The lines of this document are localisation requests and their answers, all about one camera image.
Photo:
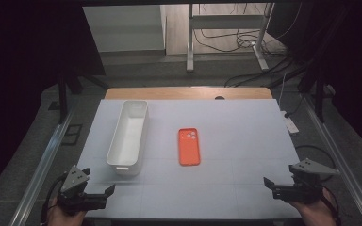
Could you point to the aluminium rail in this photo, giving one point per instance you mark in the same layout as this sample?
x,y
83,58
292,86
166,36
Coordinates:
x,y
44,169
336,150

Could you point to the person's left hand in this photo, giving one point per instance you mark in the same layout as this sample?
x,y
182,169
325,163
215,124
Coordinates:
x,y
62,219

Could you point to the person's right hand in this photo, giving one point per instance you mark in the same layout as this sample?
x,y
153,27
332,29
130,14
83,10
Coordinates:
x,y
319,215

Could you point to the dark curtain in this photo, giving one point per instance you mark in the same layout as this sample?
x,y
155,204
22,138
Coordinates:
x,y
352,62

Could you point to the black stand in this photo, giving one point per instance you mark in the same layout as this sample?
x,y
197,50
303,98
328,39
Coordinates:
x,y
63,94
319,94

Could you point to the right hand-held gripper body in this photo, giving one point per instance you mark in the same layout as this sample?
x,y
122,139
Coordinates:
x,y
304,191

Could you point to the white foam board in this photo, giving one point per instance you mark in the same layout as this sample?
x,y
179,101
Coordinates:
x,y
232,150

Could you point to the white metal desk frame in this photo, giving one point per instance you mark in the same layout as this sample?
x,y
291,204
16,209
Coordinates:
x,y
190,47

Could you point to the white power strip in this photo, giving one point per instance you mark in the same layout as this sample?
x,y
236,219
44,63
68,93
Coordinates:
x,y
290,124

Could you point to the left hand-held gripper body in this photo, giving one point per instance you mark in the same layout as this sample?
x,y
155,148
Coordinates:
x,y
74,180

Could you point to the orange phone case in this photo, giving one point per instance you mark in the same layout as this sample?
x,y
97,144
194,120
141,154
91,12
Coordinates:
x,y
189,150

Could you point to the white plastic storage bin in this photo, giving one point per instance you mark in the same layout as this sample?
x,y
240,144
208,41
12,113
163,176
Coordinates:
x,y
128,138

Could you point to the white cabinet panel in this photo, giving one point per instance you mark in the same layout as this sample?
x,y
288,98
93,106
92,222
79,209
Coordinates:
x,y
125,28

